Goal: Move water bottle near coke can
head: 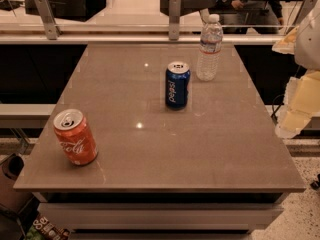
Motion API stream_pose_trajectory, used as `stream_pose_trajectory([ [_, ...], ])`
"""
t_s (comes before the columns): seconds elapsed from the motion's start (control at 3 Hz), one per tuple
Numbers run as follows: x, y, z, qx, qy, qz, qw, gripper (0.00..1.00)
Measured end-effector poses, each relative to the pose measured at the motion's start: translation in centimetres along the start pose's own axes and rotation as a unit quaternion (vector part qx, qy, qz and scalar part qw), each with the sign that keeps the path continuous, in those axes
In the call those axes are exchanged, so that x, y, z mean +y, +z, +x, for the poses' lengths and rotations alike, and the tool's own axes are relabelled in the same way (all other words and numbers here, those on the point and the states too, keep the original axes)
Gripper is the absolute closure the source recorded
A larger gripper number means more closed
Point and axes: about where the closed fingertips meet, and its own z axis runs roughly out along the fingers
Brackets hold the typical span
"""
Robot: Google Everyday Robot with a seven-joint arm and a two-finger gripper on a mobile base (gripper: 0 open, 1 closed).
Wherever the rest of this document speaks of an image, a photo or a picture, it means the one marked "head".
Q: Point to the clear plastic water bottle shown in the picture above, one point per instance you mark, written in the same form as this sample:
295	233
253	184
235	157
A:
209	48

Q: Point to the grey metal bracket left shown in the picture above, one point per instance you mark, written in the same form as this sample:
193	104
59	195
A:
52	30

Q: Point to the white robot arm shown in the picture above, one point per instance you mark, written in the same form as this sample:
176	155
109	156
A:
307	46

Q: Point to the grey metal bracket middle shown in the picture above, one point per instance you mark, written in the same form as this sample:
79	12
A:
174	19

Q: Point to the blue pepsi can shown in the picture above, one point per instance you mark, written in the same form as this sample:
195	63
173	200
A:
177	79

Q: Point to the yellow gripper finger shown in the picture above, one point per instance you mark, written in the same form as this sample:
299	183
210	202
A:
301	103
287	44

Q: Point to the grey metal bracket right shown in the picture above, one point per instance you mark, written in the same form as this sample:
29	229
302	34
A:
305	8

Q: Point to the person in background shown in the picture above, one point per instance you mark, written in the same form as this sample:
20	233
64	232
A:
264	16

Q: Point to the grey metal bracket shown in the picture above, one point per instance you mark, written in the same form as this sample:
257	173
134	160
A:
305	8
52	30
174	19

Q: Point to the colourful magazine on floor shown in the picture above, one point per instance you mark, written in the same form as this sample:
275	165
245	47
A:
43	229

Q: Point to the red coke can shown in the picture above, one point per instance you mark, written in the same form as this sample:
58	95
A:
75	137

